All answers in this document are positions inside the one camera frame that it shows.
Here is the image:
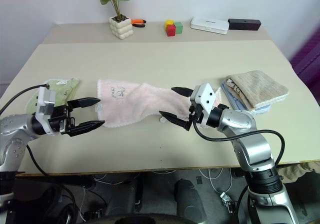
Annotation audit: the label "white bubble plant pot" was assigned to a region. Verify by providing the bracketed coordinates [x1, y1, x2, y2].
[108, 15, 134, 40]

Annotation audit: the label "green towel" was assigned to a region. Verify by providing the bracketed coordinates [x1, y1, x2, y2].
[24, 77, 81, 115]

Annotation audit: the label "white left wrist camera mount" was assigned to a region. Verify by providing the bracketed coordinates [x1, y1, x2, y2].
[34, 86, 58, 137]

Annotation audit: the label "black rectangular box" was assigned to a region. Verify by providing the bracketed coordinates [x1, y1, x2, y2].
[227, 18, 262, 32]

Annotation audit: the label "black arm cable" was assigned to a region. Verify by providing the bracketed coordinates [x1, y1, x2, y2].
[0, 83, 51, 177]
[192, 118, 286, 170]

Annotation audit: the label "white floor cable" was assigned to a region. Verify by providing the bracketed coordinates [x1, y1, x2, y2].
[198, 167, 235, 195]

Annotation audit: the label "black rounded shape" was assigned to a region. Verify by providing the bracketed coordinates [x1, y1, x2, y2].
[174, 178, 207, 224]

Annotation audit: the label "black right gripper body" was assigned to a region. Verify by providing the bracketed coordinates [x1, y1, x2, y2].
[187, 101, 205, 125]

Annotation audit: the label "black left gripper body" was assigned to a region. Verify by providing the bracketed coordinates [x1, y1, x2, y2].
[48, 105, 76, 136]

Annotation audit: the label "beige folded towel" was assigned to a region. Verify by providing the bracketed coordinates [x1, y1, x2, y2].
[224, 70, 290, 110]

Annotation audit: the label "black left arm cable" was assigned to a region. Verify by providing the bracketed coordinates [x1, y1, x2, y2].
[0, 83, 51, 177]

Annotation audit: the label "orange handled pliers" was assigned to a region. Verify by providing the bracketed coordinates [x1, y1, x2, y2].
[130, 18, 148, 29]

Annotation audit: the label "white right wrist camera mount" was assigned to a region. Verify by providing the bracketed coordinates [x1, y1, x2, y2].
[189, 83, 217, 130]

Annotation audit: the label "pink towel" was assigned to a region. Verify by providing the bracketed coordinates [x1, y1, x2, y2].
[96, 78, 223, 129]

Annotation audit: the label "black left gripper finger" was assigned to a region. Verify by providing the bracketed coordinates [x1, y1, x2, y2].
[67, 97, 101, 110]
[66, 120, 106, 138]

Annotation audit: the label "white flat box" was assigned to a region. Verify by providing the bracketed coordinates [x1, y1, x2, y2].
[189, 17, 230, 35]

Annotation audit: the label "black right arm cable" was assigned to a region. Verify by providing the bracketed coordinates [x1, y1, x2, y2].
[192, 118, 286, 170]

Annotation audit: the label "crumpled beige cloth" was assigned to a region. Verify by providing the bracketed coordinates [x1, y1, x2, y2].
[277, 161, 320, 185]

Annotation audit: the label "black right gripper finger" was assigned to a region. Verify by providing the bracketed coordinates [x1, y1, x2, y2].
[170, 86, 195, 99]
[158, 110, 194, 131]

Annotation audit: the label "purple fabric object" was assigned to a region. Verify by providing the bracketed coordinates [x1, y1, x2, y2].
[289, 26, 320, 102]

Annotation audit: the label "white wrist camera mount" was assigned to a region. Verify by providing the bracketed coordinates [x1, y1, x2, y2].
[34, 86, 58, 137]
[189, 83, 217, 130]

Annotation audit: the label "blue folded towel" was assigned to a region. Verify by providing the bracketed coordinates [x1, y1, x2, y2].
[220, 82, 273, 116]

